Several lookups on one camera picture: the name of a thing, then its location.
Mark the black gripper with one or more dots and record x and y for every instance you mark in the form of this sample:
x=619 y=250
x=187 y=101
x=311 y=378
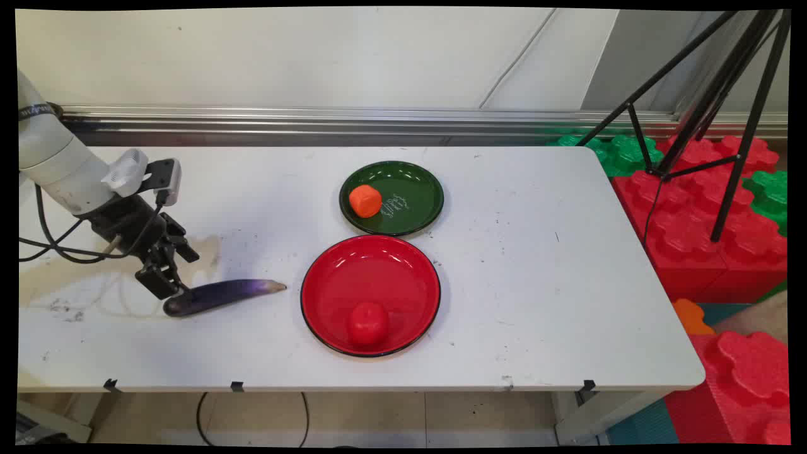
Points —
x=129 y=224

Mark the orange toy fruit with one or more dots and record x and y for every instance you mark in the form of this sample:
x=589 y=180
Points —
x=365 y=200

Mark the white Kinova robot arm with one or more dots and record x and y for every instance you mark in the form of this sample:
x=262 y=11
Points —
x=53 y=157

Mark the purple toy eggplant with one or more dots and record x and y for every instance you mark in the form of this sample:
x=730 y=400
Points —
x=220 y=296

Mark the black table edge clip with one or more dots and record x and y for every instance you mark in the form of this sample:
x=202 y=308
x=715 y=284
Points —
x=587 y=388
x=237 y=386
x=111 y=385

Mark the red plate with black rim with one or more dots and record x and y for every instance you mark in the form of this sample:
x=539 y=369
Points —
x=372 y=284

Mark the red toy tomato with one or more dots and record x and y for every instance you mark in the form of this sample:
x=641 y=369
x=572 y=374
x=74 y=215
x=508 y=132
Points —
x=367 y=323

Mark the green plate with white print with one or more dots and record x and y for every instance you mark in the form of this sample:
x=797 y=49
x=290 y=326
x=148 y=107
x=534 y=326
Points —
x=410 y=198

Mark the white table leg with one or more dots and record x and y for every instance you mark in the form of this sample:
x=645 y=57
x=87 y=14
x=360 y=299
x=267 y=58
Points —
x=599 y=416

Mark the green foam block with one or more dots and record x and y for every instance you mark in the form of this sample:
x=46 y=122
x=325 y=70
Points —
x=770 y=197
x=621 y=153

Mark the teal foam floor mat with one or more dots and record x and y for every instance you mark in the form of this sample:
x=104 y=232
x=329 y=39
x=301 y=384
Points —
x=643 y=425

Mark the orange foam block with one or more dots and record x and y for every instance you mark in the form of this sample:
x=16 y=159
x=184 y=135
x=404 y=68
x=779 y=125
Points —
x=690 y=315

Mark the large red foam block stack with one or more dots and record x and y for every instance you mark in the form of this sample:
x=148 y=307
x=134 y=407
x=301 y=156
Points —
x=693 y=214

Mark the black tripod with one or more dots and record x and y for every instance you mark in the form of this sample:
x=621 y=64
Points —
x=725 y=94

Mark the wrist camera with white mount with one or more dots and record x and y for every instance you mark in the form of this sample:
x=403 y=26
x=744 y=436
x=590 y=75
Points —
x=142 y=175

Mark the aluminium wall rail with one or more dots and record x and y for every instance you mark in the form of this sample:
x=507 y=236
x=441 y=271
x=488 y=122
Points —
x=378 y=123

